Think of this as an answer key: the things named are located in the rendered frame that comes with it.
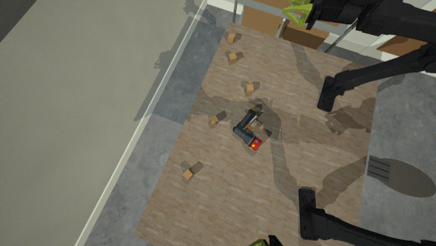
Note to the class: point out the small tan block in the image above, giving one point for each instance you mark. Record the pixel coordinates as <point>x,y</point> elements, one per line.
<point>188,174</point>
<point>249,88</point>
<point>232,57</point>
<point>213,120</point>
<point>231,38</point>

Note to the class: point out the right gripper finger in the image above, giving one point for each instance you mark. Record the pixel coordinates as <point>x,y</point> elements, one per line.
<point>300,8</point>
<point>298,2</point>

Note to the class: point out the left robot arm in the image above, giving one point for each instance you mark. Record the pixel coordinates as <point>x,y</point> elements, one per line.
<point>325,226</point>

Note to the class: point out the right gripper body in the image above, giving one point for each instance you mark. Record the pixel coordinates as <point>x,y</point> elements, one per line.
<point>314,14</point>

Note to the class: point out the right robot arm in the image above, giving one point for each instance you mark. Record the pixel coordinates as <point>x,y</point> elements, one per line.
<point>376,17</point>

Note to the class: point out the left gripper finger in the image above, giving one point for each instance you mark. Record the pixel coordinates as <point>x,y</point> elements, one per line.
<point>259,242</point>

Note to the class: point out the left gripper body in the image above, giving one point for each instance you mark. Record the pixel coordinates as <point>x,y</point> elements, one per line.
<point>273,241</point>

